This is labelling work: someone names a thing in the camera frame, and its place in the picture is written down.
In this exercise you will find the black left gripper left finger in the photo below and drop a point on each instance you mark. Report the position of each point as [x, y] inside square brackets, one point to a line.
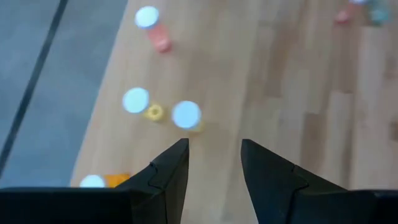
[161, 193]

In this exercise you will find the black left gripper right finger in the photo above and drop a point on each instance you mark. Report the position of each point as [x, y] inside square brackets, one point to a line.
[280, 193]

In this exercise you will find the pale yellow medicine bottle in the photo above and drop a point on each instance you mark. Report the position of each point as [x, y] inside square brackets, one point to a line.
[186, 115]
[136, 101]

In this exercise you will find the pink medicine bottle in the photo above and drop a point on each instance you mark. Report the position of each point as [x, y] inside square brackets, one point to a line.
[158, 35]
[342, 17]

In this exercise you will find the green medicine bottle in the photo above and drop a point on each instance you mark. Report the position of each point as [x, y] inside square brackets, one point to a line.
[377, 15]

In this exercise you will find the wooden shelf with black legs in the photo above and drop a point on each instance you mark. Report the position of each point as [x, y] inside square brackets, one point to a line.
[217, 77]

